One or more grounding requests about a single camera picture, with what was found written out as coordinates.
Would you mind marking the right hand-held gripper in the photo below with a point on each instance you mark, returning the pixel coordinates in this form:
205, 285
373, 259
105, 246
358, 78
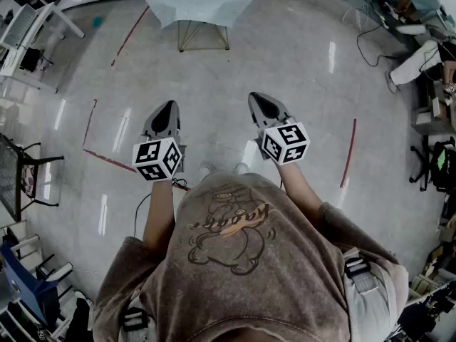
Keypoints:
285, 142

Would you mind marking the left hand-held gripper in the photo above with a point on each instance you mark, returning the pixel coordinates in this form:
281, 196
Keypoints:
156, 157

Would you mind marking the pale floral fabric sheet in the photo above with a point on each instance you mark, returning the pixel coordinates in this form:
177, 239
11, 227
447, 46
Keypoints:
199, 2

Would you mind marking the person's right forearm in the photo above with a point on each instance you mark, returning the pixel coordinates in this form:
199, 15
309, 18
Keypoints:
299, 187

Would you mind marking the person's left forearm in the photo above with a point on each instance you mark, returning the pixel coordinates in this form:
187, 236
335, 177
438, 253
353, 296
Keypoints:
160, 212

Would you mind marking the person's right white shoe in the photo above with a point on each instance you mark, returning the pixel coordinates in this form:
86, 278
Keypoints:
241, 168

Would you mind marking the person's white shoe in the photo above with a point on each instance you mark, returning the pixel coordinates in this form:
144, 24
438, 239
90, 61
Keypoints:
206, 171
241, 168

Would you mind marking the person's left white shoe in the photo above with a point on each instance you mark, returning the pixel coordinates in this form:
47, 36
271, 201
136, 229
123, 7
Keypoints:
206, 171

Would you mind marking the red floor tape line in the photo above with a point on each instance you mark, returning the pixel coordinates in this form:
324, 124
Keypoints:
107, 159
349, 151
130, 36

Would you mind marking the round white table gold legs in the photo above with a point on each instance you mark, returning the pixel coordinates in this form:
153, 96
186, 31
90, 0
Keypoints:
192, 30

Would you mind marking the teal object on floor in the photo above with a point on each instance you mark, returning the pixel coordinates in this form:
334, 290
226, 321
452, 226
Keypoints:
97, 21

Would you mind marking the white desk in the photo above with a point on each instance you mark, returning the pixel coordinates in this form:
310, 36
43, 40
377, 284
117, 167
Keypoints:
66, 21

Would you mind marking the pink patterned cushion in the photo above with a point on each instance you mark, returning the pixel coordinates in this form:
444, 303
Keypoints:
29, 182

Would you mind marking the white power strip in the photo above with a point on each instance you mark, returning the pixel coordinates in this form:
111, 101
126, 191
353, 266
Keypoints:
383, 21

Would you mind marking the black mesh metal chair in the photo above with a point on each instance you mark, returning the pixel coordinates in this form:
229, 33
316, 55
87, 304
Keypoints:
10, 169

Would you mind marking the grey storage box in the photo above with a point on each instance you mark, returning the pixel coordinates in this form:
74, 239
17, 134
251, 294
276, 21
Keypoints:
427, 121

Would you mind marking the oval white seat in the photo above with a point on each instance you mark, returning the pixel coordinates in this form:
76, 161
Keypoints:
411, 29

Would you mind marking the black swivel chair green tag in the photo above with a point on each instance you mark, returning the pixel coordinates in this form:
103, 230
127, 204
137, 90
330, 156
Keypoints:
427, 166

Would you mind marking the person's brown printed t-shirt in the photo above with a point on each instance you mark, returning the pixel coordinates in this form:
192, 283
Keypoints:
249, 280

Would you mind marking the white perforated crate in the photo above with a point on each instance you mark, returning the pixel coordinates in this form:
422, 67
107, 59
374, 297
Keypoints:
19, 25

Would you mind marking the blue panel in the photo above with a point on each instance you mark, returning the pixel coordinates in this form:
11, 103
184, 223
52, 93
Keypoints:
28, 287

